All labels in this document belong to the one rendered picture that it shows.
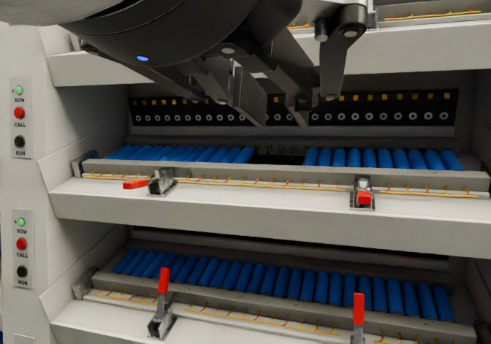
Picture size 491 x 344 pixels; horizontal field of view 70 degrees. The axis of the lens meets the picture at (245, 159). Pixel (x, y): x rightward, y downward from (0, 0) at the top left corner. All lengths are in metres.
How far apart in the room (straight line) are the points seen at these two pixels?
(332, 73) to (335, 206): 0.26
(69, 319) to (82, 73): 0.37
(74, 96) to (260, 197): 0.35
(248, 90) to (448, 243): 0.28
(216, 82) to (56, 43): 0.44
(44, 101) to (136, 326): 0.36
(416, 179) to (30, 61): 0.56
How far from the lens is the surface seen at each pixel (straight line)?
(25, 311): 0.69
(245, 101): 0.26
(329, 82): 0.20
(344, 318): 0.53
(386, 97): 0.57
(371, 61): 0.43
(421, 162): 0.51
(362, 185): 0.42
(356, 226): 0.43
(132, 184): 0.44
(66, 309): 0.67
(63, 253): 0.64
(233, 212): 0.45
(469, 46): 0.44
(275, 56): 0.18
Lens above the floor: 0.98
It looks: 3 degrees down
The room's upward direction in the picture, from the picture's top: 1 degrees clockwise
